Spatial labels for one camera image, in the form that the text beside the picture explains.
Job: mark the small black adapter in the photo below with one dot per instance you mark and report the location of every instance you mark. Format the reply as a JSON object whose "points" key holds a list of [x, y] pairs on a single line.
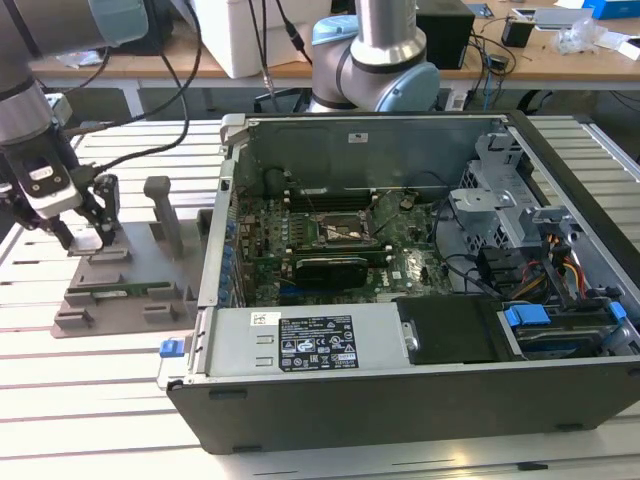
{"points": [[498, 62]]}

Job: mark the silver drive cage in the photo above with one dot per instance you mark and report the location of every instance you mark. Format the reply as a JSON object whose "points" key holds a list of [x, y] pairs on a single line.
{"points": [[482, 199]]}

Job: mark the green RAM stick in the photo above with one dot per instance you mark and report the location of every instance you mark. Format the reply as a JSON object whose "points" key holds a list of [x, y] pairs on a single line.
{"points": [[150, 287]]}

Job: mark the silver coin battery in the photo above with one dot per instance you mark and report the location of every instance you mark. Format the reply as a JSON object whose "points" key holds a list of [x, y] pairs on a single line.
{"points": [[406, 202]]}

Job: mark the tall black box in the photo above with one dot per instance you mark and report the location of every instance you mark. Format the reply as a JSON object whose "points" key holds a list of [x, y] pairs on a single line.
{"points": [[450, 40]]}

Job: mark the black silver PC case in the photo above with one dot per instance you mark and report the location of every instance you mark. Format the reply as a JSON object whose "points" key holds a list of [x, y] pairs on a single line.
{"points": [[350, 415]]}

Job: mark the black plastic shroud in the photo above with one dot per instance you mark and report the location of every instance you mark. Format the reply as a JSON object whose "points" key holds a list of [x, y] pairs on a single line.
{"points": [[450, 330]]}

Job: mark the black RAM slot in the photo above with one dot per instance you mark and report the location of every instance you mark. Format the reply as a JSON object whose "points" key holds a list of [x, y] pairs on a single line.
{"points": [[345, 244], [382, 258], [345, 249], [350, 192], [330, 206], [330, 201], [350, 254], [330, 196]]}

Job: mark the black chair base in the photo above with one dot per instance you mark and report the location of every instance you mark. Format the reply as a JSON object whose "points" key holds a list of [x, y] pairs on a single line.
{"points": [[280, 95]]}

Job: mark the silver power supply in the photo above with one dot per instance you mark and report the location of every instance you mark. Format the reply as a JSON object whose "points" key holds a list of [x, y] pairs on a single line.
{"points": [[235, 345]]}

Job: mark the small black box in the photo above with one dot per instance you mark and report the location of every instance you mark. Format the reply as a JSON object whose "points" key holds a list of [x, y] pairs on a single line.
{"points": [[517, 34]]}

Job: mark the grey parts rack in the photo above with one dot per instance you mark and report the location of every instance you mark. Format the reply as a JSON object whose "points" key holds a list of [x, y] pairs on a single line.
{"points": [[125, 320]]}

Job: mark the black graphics card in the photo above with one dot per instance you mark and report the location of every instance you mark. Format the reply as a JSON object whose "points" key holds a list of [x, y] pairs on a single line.
{"points": [[330, 274]]}

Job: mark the flat white box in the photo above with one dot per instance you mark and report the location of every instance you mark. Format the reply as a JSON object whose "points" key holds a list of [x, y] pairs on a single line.
{"points": [[565, 19]]}

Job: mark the clear plastic bag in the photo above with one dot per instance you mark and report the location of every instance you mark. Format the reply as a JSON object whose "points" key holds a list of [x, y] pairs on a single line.
{"points": [[580, 37]]}

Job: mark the blue box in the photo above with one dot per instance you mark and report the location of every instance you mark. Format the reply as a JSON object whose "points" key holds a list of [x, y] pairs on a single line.
{"points": [[620, 9]]}

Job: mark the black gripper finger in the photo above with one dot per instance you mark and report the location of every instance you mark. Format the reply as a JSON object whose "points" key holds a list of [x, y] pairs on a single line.
{"points": [[107, 210], [62, 234]]}

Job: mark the CPU socket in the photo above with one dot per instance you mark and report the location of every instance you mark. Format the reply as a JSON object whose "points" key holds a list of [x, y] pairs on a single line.
{"points": [[350, 225]]}

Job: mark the wooden desk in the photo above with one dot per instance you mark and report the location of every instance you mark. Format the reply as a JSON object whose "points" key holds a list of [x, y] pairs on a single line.
{"points": [[550, 67]]}

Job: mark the crumpled white paper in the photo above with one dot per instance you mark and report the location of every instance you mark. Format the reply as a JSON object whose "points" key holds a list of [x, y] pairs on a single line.
{"points": [[80, 60]]}

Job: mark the silver CPU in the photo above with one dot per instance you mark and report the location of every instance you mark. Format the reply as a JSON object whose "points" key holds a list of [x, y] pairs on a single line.
{"points": [[85, 246]]}

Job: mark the white cardboard piece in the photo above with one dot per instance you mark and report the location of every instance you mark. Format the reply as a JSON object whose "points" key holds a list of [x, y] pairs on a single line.
{"points": [[627, 47]]}

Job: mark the hard disk in blue carrier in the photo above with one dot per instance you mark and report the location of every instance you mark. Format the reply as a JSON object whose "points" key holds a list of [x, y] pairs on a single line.
{"points": [[527, 316]]}

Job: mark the blue expansion slot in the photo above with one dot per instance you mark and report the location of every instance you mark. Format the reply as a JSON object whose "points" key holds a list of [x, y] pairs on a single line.
{"points": [[290, 290]]}

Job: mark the blue case latch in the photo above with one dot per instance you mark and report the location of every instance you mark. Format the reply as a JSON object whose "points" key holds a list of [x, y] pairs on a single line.
{"points": [[170, 348]]}

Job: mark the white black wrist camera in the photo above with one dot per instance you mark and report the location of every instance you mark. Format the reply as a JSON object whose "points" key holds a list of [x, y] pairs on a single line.
{"points": [[45, 200]]}

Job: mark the green motherboard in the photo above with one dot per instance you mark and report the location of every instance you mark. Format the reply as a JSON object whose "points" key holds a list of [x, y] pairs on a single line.
{"points": [[405, 240]]}

